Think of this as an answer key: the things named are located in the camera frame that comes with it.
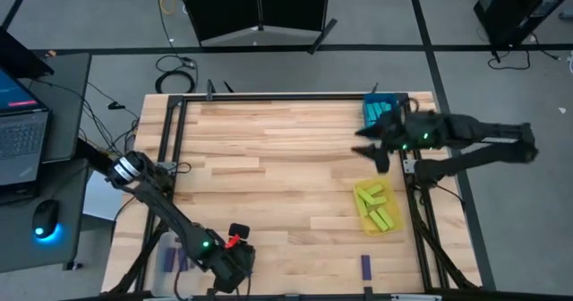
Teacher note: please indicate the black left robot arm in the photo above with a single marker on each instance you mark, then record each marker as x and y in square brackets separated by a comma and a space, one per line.
[165, 211]

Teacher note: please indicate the blue plastic bin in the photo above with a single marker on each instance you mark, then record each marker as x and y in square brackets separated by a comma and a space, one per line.
[380, 97]

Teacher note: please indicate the grey laptop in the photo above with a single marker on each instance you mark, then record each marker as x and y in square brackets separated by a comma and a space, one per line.
[22, 140]

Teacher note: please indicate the black computer tower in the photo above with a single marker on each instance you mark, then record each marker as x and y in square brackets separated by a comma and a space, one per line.
[515, 10]

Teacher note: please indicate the purple wooden block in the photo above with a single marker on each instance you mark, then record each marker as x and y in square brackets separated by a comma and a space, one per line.
[169, 259]
[182, 261]
[366, 267]

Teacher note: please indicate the yellow translucent plastic bin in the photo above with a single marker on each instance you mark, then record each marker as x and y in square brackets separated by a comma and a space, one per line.
[397, 204]

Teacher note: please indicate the black aluminium table frame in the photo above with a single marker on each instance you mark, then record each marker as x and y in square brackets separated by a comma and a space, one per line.
[268, 97]

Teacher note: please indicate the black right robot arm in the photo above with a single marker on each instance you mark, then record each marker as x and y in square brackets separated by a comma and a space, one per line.
[474, 128]

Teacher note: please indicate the black folding screen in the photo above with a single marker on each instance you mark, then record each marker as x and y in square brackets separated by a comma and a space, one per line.
[224, 5]

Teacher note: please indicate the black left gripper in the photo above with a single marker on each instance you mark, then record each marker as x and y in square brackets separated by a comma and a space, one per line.
[233, 265]

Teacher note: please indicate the black flat monitor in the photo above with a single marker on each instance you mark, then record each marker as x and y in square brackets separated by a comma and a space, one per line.
[18, 57]

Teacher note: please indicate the clear plastic bin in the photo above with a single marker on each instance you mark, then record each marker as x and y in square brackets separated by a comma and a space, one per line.
[161, 287]

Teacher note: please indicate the white bracket plate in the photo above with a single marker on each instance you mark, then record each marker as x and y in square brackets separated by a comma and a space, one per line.
[408, 165]

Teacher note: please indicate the black side desk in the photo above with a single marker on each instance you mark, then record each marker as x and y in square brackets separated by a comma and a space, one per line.
[67, 104]

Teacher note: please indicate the white paper sheet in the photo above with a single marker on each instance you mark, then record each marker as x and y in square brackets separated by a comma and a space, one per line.
[100, 198]

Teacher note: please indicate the black lit computer mouse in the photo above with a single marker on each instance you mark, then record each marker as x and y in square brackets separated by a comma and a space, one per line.
[45, 216]

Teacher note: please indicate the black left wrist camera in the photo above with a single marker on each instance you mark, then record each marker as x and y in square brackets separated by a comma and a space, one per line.
[239, 230]

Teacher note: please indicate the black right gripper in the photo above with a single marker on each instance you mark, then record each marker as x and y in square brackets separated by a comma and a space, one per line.
[397, 133]

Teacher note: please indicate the person's foot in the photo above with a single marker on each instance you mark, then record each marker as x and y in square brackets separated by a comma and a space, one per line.
[567, 15]

